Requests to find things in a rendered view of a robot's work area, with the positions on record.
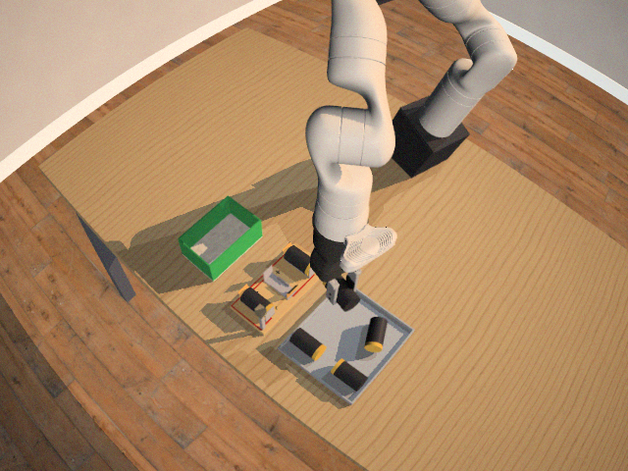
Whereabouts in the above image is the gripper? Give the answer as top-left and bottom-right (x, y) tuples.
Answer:
(310, 199), (397, 305)

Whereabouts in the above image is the green open-top box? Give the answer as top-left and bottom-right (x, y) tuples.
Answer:
(178, 196), (263, 282)

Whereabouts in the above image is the black cylinder with yellow end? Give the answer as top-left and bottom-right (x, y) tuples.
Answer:
(336, 275), (360, 312)
(331, 359), (368, 392)
(284, 245), (311, 277)
(364, 317), (388, 352)
(240, 288), (276, 312)
(289, 328), (326, 361)

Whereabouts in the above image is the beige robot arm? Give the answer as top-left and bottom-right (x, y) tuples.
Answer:
(305, 0), (517, 219)

